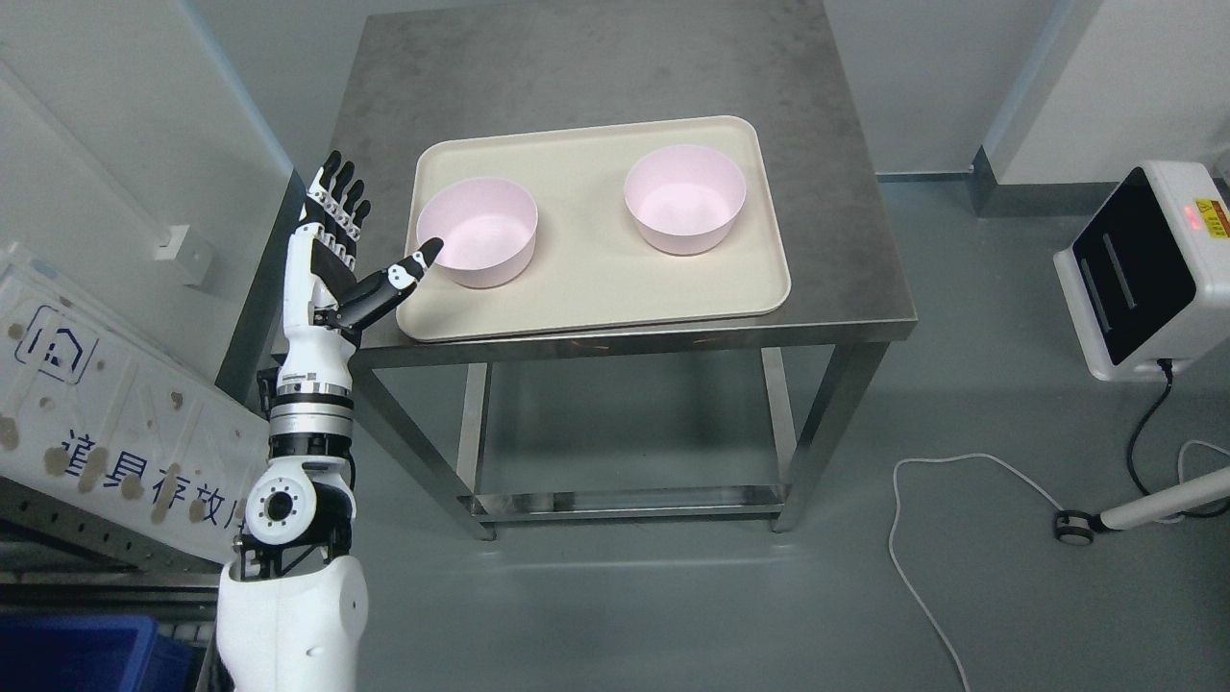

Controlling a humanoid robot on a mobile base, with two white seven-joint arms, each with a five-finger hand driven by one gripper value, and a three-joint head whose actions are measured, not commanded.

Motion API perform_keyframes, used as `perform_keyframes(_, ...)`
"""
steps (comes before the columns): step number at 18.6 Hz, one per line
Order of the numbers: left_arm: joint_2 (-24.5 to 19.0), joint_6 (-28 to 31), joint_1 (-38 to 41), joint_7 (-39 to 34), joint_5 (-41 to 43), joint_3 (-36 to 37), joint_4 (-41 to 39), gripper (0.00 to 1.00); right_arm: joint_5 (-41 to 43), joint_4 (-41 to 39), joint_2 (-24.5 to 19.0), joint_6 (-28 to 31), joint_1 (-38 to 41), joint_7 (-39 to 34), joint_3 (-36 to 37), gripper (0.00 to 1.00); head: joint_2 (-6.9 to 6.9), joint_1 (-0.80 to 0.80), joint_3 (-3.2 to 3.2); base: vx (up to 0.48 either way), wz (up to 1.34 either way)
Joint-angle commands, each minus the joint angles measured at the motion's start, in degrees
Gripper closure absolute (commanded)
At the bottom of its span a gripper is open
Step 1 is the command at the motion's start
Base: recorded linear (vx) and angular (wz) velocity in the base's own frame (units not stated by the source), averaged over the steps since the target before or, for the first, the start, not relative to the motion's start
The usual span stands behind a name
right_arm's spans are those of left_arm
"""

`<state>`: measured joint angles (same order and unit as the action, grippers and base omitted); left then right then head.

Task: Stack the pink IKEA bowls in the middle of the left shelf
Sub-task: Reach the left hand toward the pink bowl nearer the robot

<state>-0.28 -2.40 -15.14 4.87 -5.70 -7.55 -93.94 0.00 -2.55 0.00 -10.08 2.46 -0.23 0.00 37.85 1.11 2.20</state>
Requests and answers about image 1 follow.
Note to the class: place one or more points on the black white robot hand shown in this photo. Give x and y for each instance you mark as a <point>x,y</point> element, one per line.
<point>326,308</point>

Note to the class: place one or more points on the pink bowl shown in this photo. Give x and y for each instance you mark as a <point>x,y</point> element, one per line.
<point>488,226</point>
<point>684,198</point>

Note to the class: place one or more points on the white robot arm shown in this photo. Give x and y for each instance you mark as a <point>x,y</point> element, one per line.
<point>293,603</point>

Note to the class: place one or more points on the metal shelf rack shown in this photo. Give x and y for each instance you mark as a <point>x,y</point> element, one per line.
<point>59,559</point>

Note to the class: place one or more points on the white sign board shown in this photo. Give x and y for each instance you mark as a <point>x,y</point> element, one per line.
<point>96,417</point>

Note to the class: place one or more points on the beige plastic tray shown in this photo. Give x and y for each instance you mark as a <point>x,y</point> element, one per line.
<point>591,268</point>

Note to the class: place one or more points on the blue bin bottom left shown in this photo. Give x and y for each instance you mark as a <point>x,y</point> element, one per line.
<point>90,653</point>

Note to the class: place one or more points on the stainless steel table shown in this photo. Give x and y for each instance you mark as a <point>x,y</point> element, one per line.
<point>433,75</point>

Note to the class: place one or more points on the white stand leg with caster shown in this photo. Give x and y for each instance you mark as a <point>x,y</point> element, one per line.
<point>1079,528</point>

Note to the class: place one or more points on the white black appliance box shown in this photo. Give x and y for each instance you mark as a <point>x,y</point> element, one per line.
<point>1147,279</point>

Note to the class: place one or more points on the white wall socket box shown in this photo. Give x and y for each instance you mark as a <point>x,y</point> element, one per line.
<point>188,253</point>

